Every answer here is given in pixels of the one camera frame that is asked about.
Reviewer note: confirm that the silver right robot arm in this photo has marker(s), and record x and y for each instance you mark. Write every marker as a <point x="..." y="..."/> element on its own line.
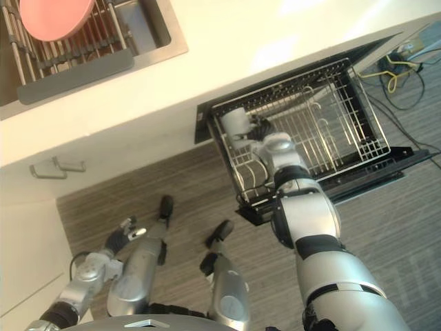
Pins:
<point x="306" y="220"/>

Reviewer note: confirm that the white cup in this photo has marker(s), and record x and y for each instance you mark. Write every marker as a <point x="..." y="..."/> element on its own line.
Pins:
<point x="234" y="120"/>

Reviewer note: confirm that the silver right robot leg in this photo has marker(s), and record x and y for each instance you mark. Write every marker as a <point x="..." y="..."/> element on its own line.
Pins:
<point x="227" y="286"/>

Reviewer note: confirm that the black dishwasher door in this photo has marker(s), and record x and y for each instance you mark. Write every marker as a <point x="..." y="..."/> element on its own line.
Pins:
<point x="379" y="169"/>

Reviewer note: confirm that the stainless steel sink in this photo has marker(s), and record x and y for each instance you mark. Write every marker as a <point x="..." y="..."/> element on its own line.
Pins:
<point x="162" y="34"/>

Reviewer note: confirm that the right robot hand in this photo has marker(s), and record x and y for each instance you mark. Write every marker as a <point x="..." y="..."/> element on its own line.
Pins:
<point x="262" y="128"/>

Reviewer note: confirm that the grey robot torso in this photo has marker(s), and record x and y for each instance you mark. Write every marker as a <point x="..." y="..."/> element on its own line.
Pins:
<point x="144" y="325"/>

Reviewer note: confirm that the roll-up metal drying rack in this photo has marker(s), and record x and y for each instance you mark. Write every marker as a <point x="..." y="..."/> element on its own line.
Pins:
<point x="62" y="62"/>

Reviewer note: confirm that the black dishwasher body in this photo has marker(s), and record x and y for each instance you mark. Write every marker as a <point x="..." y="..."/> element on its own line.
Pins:
<point x="202" y="124"/>

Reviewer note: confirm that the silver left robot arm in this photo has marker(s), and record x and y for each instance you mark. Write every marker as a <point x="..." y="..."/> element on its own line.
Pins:
<point x="87" y="272"/>

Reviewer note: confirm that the pink plate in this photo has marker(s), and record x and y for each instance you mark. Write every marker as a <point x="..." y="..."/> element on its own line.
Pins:
<point x="51" y="19"/>

